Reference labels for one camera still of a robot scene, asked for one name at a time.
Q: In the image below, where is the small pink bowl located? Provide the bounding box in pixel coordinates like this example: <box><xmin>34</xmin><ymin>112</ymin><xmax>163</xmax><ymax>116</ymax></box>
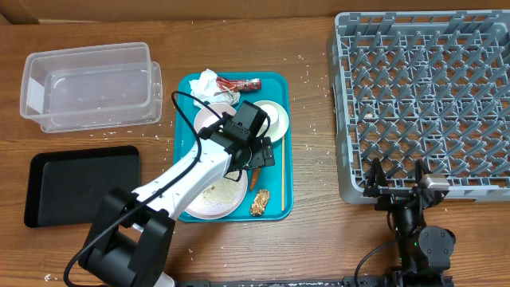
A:
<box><xmin>194</xmin><ymin>103</ymin><xmax>236</xmax><ymax>132</ymax></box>

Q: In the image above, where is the white plastic cup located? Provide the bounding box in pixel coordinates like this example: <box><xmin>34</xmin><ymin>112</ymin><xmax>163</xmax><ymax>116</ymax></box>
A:
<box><xmin>261</xmin><ymin>104</ymin><xmax>279</xmax><ymax>128</ymax></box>

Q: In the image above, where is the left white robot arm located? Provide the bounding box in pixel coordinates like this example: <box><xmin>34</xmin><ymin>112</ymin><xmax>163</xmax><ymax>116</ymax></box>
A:
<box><xmin>71</xmin><ymin>116</ymin><xmax>274</xmax><ymax>286</ymax></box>

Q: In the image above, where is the wooden chopstick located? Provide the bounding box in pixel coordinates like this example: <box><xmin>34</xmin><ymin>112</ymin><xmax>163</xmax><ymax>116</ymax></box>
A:
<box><xmin>281</xmin><ymin>135</ymin><xmax>285</xmax><ymax>211</ymax></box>

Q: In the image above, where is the white napkin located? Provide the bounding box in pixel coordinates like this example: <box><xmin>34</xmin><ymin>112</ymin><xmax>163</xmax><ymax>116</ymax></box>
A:
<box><xmin>189</xmin><ymin>69</ymin><xmax>240</xmax><ymax>106</ymax></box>

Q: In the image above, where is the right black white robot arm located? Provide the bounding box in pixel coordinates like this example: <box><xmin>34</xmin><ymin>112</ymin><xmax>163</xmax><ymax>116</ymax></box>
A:
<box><xmin>353</xmin><ymin>158</ymin><xmax>456</xmax><ymax>286</ymax></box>

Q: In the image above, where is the crumbly granola food piece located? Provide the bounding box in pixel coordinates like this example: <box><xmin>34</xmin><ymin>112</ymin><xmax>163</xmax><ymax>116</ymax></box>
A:
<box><xmin>249</xmin><ymin>189</ymin><xmax>270</xmax><ymax>217</ymax></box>

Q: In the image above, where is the pile of white rice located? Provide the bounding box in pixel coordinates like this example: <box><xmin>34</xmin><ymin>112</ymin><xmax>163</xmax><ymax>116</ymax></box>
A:
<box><xmin>197</xmin><ymin>179</ymin><xmax>244</xmax><ymax>206</ymax></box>

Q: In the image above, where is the brown carrot-shaped food piece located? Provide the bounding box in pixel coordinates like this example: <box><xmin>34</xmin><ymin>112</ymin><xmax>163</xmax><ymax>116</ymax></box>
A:
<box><xmin>249</xmin><ymin>168</ymin><xmax>261</xmax><ymax>191</ymax></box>

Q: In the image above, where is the red snack wrapper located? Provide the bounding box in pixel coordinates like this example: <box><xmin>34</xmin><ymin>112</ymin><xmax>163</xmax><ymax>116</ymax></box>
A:
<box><xmin>216</xmin><ymin>77</ymin><xmax>262</xmax><ymax>92</ymax></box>

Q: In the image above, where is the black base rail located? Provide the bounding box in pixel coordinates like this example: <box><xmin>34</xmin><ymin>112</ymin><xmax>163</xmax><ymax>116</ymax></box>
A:
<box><xmin>175</xmin><ymin>275</ymin><xmax>455</xmax><ymax>287</ymax></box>

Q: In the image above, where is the pale green bowl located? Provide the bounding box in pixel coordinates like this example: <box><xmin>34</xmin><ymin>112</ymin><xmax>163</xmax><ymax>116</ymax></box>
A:
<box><xmin>254</xmin><ymin>100</ymin><xmax>289</xmax><ymax>143</ymax></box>

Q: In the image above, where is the large pink plate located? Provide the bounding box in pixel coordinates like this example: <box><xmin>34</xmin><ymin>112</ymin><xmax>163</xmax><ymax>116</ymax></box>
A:
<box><xmin>185</xmin><ymin>171</ymin><xmax>248</xmax><ymax>220</ymax></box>

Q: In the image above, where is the grey dishwasher rack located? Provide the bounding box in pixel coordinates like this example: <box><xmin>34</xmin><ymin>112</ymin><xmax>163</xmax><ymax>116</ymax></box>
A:
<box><xmin>327</xmin><ymin>10</ymin><xmax>509</xmax><ymax>204</ymax></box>

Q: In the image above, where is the black plastic tray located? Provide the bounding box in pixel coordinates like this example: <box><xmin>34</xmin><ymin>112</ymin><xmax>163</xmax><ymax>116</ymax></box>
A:
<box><xmin>24</xmin><ymin>146</ymin><xmax>140</xmax><ymax>228</ymax></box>

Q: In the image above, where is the teal plastic serving tray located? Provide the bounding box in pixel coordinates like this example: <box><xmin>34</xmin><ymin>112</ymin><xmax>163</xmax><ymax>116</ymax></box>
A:
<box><xmin>173</xmin><ymin>72</ymin><xmax>294</xmax><ymax>222</ymax></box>

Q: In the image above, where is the clear plastic bin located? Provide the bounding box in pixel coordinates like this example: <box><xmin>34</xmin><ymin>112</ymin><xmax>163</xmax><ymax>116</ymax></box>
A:
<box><xmin>20</xmin><ymin>42</ymin><xmax>163</xmax><ymax>133</ymax></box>

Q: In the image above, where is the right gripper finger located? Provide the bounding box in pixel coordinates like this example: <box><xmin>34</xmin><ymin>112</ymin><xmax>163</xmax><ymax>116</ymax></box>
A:
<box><xmin>414</xmin><ymin>159</ymin><xmax>431</xmax><ymax>187</ymax></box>
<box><xmin>367</xmin><ymin>158</ymin><xmax>387</xmax><ymax>187</ymax></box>

